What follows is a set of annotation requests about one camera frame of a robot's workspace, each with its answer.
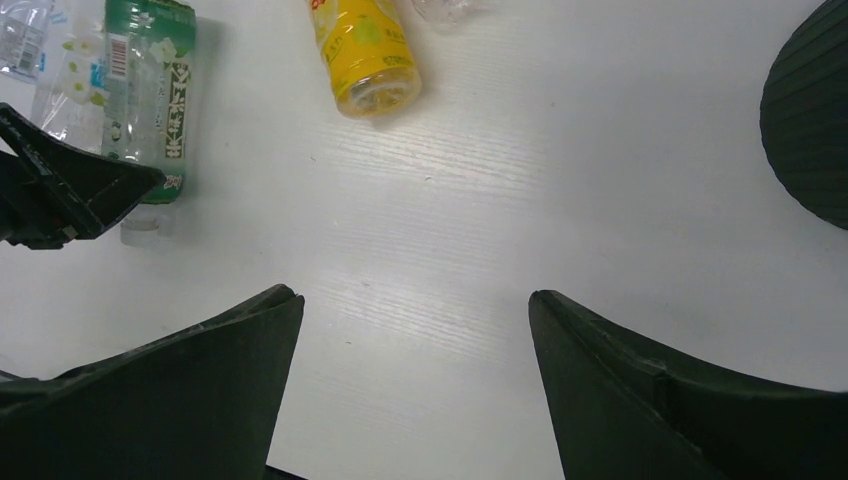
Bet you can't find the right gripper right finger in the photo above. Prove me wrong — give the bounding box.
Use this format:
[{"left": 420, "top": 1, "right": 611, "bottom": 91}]
[{"left": 528, "top": 290, "right": 847, "bottom": 479}]

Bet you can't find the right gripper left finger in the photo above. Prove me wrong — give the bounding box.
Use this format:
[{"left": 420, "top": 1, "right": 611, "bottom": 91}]
[{"left": 1, "top": 285, "right": 305, "bottom": 479}]

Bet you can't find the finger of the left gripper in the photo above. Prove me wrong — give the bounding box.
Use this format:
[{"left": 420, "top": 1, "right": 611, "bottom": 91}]
[{"left": 1, "top": 103, "right": 165, "bottom": 250}]

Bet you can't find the clear bottle white blue label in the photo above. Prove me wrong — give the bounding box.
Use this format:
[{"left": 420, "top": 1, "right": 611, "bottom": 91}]
[{"left": 1, "top": 1, "right": 108, "bottom": 153}]

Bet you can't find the green tea bottle white cap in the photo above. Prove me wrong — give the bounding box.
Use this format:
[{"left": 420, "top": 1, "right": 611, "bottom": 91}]
[{"left": 102, "top": 1, "right": 196, "bottom": 247}]

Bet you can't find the yellow juice bottle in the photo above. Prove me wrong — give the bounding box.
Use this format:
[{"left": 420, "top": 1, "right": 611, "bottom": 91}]
[{"left": 306, "top": 0, "right": 421, "bottom": 119}]

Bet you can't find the black ribbed plastic bin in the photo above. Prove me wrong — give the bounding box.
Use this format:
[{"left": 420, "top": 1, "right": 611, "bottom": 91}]
[{"left": 759, "top": 0, "right": 847, "bottom": 230}]

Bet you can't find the clear bottle red label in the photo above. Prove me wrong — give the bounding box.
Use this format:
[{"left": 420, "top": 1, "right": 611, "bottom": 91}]
[{"left": 410, "top": 0, "right": 492, "bottom": 27}]

